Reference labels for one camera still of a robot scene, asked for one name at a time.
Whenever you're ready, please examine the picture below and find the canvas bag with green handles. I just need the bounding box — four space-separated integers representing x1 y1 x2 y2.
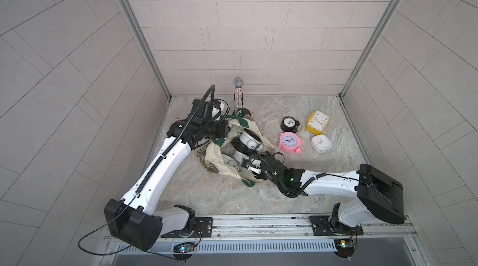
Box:
196 114 275 185

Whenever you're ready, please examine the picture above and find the pink twin-bell alarm clock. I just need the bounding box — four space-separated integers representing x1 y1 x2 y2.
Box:
278 132 304 154

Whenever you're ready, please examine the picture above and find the small black alarm clock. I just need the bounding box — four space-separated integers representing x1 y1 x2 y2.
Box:
280 116 301 134

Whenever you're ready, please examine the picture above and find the white square alarm clock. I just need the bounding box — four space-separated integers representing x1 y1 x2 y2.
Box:
311 134 333 154

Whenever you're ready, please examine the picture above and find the yellow square alarm clock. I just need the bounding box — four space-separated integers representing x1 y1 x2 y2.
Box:
306 110 332 135

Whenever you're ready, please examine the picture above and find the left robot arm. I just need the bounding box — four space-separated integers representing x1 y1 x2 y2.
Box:
104 120 230 251

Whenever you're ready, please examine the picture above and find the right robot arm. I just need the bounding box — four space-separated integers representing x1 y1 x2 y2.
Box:
248 154 407 228

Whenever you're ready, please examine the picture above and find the white twin-bell alarm clock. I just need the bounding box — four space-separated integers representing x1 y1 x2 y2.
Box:
239 129 264 153

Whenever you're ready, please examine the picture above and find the rhinestone stand with black base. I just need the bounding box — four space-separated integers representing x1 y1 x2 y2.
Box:
234 76 250 117

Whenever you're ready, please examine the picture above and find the right circuit board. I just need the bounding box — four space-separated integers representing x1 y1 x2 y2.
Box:
334 239 356 259

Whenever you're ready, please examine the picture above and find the left green circuit board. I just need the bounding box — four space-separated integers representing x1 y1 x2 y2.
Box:
173 242 195 254

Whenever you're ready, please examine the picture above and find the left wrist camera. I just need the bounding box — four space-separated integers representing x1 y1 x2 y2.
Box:
191 99 229 123

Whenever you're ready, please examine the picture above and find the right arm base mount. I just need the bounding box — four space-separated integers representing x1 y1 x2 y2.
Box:
308 203 363 236

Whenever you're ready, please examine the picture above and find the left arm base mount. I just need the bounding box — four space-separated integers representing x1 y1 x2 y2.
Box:
161 217 213 238

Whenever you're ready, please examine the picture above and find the aluminium rail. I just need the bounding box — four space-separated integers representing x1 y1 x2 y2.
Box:
100 211 417 244

